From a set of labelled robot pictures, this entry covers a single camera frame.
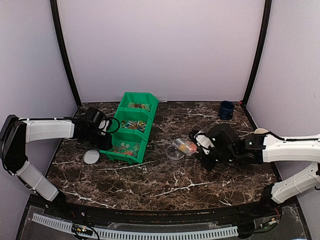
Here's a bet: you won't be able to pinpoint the lollipop candies pile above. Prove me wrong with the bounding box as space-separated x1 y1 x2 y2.
120 120 147 132

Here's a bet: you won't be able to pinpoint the yellow-green gummy candies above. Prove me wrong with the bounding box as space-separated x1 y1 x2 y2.
127 102 150 111

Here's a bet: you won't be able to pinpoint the white round lid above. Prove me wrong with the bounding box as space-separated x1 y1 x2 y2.
83 149 100 165

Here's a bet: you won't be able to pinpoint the silver metal scoop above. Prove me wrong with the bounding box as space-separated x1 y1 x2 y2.
172 138 198 156

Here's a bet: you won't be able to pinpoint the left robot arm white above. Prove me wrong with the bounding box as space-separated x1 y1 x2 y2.
0 114 113 218

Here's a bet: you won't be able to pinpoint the beige ceramic mug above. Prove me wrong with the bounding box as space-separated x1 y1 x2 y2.
254 128 269 135

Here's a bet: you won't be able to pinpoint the green three-compartment candy bin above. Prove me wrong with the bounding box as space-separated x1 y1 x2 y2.
99 92 159 164

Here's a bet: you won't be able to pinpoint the black front rail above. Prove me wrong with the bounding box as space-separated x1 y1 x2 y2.
45 201 283 225

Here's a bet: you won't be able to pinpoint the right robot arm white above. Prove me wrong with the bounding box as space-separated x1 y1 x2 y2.
188 123 320 217

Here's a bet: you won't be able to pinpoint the dark blue mug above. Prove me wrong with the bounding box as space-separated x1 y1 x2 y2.
218 100 235 120

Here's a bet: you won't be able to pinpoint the white slotted cable duct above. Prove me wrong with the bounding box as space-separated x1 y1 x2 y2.
31 213 239 240

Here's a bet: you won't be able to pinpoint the red-orange gummy candies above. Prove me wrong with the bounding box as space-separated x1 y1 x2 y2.
110 141 140 157

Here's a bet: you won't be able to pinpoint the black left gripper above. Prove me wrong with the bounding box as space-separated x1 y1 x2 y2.
81 128 113 150

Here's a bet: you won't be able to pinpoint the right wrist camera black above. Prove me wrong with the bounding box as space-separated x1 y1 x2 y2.
194 131 215 155

